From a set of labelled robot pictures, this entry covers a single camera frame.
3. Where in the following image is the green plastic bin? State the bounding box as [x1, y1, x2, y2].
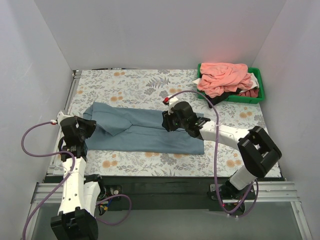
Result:
[194, 62, 265, 105]

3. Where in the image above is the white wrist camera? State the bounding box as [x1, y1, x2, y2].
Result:
[50, 110, 72, 125]
[163, 97, 179, 115]

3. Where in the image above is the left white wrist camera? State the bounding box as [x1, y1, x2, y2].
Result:
[50, 110, 72, 125]

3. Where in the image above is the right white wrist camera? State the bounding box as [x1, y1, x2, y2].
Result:
[163, 97, 179, 115]

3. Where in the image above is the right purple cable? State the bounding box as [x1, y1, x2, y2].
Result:
[163, 90, 260, 218]

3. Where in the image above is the blue-grey t shirt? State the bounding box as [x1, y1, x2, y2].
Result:
[82, 102, 205, 155]

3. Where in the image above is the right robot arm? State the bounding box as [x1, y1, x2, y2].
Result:
[162, 97, 282, 199]

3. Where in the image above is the pink t shirt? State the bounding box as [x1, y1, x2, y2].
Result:
[197, 62, 254, 98]

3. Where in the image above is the dark red t shirt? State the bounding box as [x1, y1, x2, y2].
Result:
[238, 88, 260, 98]

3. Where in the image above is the aluminium rail frame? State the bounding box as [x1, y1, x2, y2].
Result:
[21, 69, 313, 240]

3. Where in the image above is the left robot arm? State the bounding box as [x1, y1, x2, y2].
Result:
[50, 112, 107, 240]

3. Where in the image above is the black t shirt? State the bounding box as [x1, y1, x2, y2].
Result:
[205, 88, 241, 109]

